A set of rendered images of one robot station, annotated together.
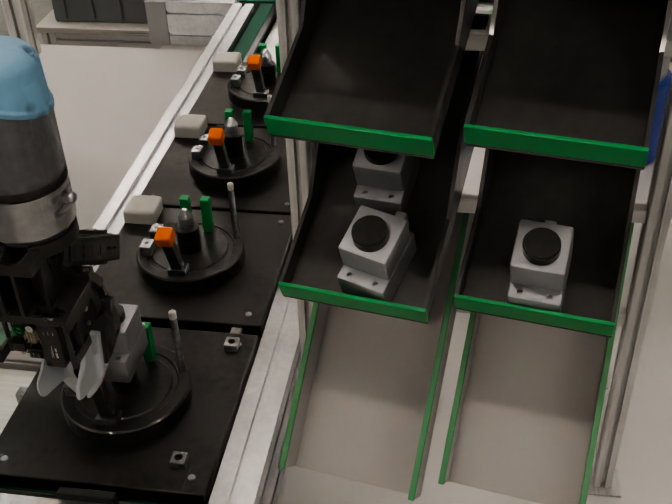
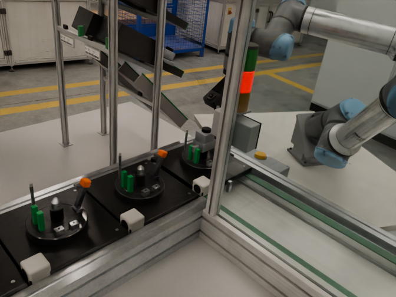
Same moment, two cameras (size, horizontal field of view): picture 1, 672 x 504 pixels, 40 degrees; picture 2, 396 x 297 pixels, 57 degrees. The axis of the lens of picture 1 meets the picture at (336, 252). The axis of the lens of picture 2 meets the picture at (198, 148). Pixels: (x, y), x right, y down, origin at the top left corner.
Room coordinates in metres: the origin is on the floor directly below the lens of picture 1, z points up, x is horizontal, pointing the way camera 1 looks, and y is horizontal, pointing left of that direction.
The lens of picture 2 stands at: (1.63, 0.77, 1.60)
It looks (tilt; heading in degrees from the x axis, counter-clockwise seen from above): 29 degrees down; 212
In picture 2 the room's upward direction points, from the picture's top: 7 degrees clockwise
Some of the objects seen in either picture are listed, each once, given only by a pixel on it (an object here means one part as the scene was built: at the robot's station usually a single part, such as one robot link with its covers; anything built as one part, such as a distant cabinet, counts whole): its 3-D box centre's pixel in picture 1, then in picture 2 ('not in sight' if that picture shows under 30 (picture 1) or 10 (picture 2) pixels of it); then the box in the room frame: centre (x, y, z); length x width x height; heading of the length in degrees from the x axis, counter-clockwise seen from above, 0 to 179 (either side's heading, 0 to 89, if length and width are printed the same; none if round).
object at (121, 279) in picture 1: (187, 233); (139, 177); (0.99, 0.19, 1.01); 0.24 x 0.24 x 0.13; 80
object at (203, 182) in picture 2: not in sight; (202, 186); (0.85, 0.31, 0.97); 0.05 x 0.05 x 0.04; 80
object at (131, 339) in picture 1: (118, 330); (203, 138); (0.75, 0.23, 1.06); 0.08 x 0.04 x 0.07; 170
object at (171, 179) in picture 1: (232, 140); (56, 211); (1.23, 0.15, 1.01); 0.24 x 0.24 x 0.13; 80
